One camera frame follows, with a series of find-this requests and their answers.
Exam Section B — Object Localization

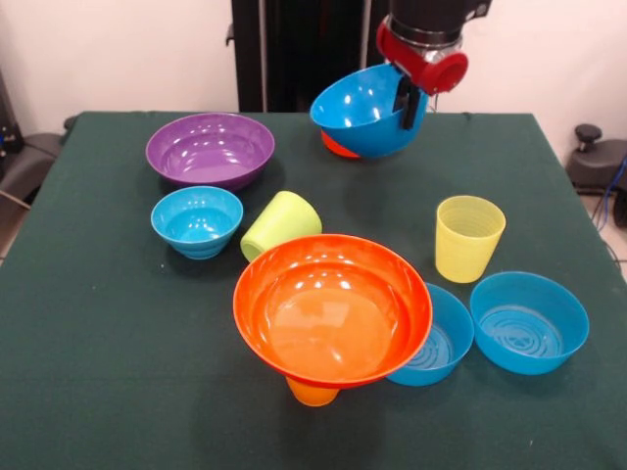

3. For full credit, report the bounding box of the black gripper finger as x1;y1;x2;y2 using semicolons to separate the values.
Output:
394;77;411;117
402;86;421;131

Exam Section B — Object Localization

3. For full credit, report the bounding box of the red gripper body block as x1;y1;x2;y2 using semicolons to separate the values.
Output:
375;17;470;97

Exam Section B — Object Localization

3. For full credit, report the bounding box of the large deep blue bowl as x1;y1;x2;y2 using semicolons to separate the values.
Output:
309;63;430;160

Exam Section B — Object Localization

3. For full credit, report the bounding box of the large orange bowl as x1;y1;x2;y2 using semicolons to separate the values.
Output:
232;233;434;388

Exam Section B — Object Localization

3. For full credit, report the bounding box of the small red-orange bowl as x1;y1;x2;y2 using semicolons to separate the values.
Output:
320;129;362;160

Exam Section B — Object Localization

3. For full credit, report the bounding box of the yellow cup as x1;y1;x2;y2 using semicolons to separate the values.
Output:
435;195;507;284

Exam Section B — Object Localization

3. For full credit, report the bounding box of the green cup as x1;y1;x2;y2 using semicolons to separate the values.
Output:
239;190;323;263

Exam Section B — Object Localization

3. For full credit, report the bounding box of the purple bowl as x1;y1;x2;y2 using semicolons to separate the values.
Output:
145;112;276;193

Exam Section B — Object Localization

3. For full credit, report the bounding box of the small light blue bowl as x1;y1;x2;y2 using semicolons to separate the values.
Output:
150;185;245;260

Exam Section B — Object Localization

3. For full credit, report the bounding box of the orange cup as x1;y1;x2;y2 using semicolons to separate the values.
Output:
286;376;340;407

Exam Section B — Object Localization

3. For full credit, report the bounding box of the dark green table cloth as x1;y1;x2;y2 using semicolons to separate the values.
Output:
0;111;627;470

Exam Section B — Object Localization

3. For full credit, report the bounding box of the black equipment box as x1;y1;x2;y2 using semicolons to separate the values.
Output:
0;68;24;170

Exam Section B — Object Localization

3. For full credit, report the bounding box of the black pedestal foot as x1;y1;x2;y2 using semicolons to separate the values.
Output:
0;131;65;207
566;123;627;196

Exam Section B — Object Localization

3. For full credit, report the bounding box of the blue cable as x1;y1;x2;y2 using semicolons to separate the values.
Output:
595;154;627;231

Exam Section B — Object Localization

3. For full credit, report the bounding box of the blue ring-patterned bowl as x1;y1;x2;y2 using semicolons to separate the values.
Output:
469;271;591;377
386;282;475;388

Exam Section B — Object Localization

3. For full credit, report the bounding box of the grey cable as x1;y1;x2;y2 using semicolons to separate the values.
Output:
0;188;31;212

